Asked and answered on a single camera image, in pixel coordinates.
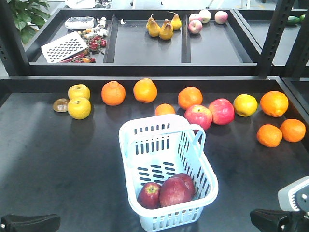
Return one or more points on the white perforated board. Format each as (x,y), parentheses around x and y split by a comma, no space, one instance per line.
(64,47)

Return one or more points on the yellow pear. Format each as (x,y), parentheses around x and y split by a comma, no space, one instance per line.
(79,108)
(79,90)

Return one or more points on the black wooden display table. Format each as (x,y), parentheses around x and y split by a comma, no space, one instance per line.
(51,163)

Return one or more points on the yellow pear front left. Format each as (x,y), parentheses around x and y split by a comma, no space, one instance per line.
(79,108)

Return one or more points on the orange with knob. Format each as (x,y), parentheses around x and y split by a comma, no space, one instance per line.
(145,90)

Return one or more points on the small orange centre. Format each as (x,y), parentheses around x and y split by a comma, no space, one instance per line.
(164,109)

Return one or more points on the red apple pair left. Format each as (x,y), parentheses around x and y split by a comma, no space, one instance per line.
(199,114)

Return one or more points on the black rear display tray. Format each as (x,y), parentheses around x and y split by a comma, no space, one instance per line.
(218,50)

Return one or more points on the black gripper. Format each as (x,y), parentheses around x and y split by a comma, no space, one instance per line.
(279,221)

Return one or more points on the large orange far right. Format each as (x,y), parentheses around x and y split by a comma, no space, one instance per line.
(274,103)

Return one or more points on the yellow round fruit right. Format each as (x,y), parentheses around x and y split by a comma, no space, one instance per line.
(245,105)

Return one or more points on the yellow pear back left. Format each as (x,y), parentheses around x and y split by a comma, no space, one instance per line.
(79,90)

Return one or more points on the white device with buttons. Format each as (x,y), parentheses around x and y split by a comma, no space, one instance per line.
(85,22)

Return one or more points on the green potted plant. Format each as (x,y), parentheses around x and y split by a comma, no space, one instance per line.
(29,16)

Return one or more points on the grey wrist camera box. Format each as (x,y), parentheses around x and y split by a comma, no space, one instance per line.
(295,196)

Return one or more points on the small orange lower right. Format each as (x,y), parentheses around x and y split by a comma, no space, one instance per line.
(293,130)

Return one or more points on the small orange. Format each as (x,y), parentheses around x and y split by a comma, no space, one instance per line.
(164,109)
(293,130)
(269,135)

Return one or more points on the orange behind red apples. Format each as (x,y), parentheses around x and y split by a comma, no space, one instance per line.
(189,97)

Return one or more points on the dark red apple front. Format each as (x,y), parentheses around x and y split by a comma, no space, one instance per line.
(149,195)

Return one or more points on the small orange lower left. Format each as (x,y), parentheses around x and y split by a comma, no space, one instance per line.
(269,135)

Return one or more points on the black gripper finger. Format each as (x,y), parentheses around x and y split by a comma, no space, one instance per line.
(14,223)

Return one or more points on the red apple pair right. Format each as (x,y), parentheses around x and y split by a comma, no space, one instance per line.
(222,111)

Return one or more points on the light blue plastic basket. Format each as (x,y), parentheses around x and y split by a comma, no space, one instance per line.
(156,148)

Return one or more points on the red apple pair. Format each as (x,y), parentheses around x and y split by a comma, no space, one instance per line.
(222,111)
(199,114)

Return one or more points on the brown flat fruit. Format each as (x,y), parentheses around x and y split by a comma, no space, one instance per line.
(61,105)

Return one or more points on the dark red apple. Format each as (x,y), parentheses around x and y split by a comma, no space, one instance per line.
(149,195)
(174,191)
(188,182)

